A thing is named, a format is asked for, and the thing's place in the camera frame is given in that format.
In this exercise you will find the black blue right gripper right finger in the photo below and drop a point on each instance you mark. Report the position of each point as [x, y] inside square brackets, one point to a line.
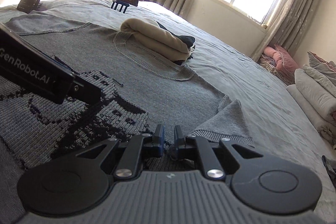
[197, 149]

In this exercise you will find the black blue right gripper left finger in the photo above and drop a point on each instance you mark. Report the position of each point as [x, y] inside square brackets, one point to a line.
[133, 153]

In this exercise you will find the grey knitted cat sweater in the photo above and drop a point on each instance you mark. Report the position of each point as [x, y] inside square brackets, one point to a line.
[140, 89]

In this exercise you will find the grey bed sheet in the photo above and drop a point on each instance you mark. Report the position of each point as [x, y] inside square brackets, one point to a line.
[274, 119]

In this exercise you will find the folded beige garment stack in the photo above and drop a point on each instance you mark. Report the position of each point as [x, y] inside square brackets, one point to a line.
[156, 37]

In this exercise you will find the pink pillow pile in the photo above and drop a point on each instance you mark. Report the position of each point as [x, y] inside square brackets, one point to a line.
[279, 63]

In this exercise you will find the blue phone stand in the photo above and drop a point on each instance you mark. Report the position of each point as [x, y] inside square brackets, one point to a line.
[121, 5]

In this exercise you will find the folded grey duvet stack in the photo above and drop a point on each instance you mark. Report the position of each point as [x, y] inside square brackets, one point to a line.
[314, 91]

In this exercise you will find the grey cloth on bed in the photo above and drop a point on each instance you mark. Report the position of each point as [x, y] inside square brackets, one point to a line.
[330, 168]

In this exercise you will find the grey right curtain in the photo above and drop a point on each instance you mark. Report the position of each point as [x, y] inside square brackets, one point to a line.
[289, 27]

